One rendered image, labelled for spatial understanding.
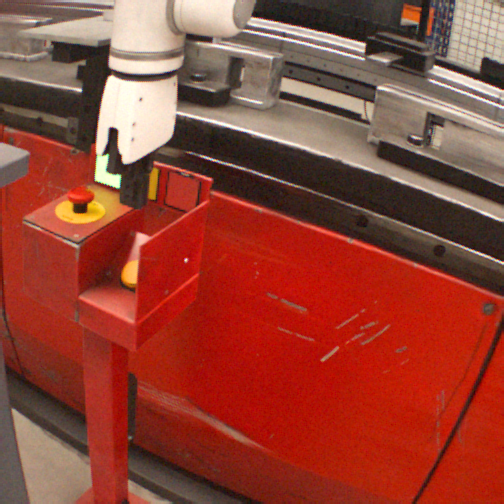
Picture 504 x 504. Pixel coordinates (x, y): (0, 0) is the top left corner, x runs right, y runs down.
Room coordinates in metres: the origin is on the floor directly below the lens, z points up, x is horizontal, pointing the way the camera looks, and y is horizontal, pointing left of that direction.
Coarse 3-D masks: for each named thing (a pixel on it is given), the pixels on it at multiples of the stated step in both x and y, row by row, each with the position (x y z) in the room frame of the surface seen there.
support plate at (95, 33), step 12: (60, 24) 1.00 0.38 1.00; (72, 24) 1.00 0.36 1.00; (84, 24) 1.01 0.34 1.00; (96, 24) 1.01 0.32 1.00; (108, 24) 1.02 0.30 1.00; (24, 36) 0.91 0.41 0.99; (36, 36) 0.90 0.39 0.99; (48, 36) 0.89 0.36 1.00; (60, 36) 0.88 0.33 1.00; (72, 36) 0.88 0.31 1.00; (84, 36) 0.88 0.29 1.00; (96, 36) 0.89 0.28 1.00; (108, 36) 0.89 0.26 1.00
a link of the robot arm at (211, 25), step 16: (176, 0) 0.63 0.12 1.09; (192, 0) 0.62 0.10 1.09; (208, 0) 0.62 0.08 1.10; (224, 0) 0.62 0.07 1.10; (240, 0) 0.63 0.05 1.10; (176, 16) 0.63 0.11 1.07; (192, 16) 0.62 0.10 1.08; (208, 16) 0.62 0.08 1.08; (224, 16) 0.62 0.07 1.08; (240, 16) 0.63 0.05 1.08; (192, 32) 0.64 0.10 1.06; (208, 32) 0.63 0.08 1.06; (224, 32) 0.63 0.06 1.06
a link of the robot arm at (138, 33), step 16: (128, 0) 0.65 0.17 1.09; (144, 0) 0.64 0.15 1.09; (160, 0) 0.64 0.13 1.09; (128, 16) 0.65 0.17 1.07; (144, 16) 0.64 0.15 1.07; (160, 16) 0.64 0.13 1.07; (112, 32) 0.67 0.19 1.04; (128, 32) 0.65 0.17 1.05; (144, 32) 0.65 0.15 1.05; (160, 32) 0.65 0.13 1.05; (176, 32) 0.66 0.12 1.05; (128, 48) 0.65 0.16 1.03; (144, 48) 0.65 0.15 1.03; (160, 48) 0.65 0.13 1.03; (176, 48) 0.67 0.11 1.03
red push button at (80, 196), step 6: (72, 192) 0.75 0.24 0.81; (78, 192) 0.75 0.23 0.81; (84, 192) 0.75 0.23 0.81; (90, 192) 0.76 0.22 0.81; (72, 198) 0.74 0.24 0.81; (78, 198) 0.74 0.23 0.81; (84, 198) 0.74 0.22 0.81; (90, 198) 0.75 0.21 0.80; (78, 204) 0.74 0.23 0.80; (84, 204) 0.75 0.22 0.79; (72, 210) 0.75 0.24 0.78; (78, 210) 0.75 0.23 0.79; (84, 210) 0.75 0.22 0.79
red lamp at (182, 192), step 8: (176, 176) 0.80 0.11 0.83; (168, 184) 0.80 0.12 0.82; (176, 184) 0.80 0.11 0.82; (184, 184) 0.79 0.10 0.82; (192, 184) 0.79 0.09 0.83; (168, 192) 0.80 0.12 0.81; (176, 192) 0.80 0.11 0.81; (184, 192) 0.79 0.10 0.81; (192, 192) 0.79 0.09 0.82; (168, 200) 0.80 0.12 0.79; (176, 200) 0.80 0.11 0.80; (184, 200) 0.79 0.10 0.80; (192, 200) 0.79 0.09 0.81; (184, 208) 0.79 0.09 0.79; (192, 208) 0.79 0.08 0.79
